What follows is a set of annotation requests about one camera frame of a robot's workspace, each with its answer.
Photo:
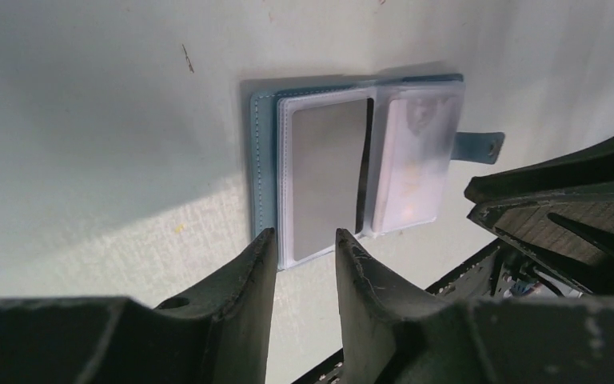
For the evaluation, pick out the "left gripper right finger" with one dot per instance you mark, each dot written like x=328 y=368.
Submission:
x=395 y=332

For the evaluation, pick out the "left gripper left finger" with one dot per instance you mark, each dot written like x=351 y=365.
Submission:
x=217 y=331

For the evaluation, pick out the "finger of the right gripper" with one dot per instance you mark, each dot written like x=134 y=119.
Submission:
x=567 y=232
x=591 y=165

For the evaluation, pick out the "blue card holder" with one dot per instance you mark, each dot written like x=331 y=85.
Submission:
x=371 y=157

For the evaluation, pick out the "black credit card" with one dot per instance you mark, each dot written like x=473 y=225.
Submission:
x=328 y=145

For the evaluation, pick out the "white VIP credit card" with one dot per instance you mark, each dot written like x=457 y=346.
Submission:
x=420 y=128

